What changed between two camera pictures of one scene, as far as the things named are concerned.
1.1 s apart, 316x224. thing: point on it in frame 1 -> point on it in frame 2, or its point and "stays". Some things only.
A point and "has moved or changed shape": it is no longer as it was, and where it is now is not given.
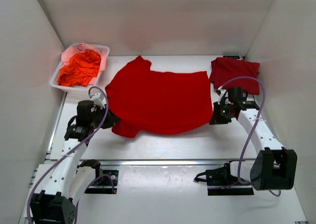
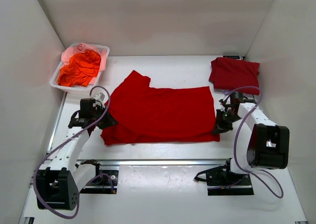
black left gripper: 108,120 stays
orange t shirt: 82,68 stays
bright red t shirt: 149,102 has moved or changed shape
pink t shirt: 67,52 stays
